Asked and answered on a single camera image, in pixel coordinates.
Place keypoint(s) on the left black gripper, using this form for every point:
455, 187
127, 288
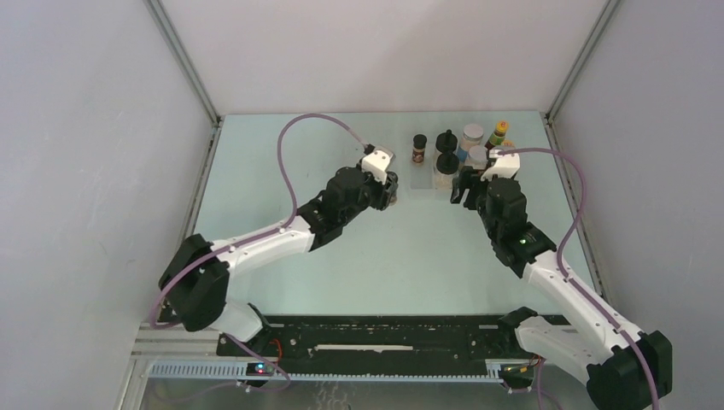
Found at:
384, 191

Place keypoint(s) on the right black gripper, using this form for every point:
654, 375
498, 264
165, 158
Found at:
472, 181

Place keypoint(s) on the black lid salt shaker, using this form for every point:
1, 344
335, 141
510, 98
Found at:
445, 170
446, 142

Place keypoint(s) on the blue label spice jar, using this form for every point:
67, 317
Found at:
471, 136
477, 157

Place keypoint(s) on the small black cap spice bottle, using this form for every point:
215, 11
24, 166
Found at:
419, 142

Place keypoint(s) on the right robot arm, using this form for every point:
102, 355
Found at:
620, 365

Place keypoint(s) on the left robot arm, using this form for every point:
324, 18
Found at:
197, 282

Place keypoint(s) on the clear plastic organizer tray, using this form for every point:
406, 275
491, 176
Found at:
421, 176

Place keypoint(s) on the right circuit board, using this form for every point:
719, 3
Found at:
517, 372

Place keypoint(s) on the circuit board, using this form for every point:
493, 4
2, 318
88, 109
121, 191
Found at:
517, 372
260, 369

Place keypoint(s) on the left circuit board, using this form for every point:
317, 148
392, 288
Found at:
260, 369

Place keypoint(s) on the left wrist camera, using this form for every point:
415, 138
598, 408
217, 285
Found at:
377, 161

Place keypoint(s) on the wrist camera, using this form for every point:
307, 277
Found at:
502, 163
377, 161

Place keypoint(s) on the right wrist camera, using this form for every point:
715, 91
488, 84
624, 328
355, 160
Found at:
502, 163

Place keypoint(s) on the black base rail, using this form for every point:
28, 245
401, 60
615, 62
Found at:
438, 346

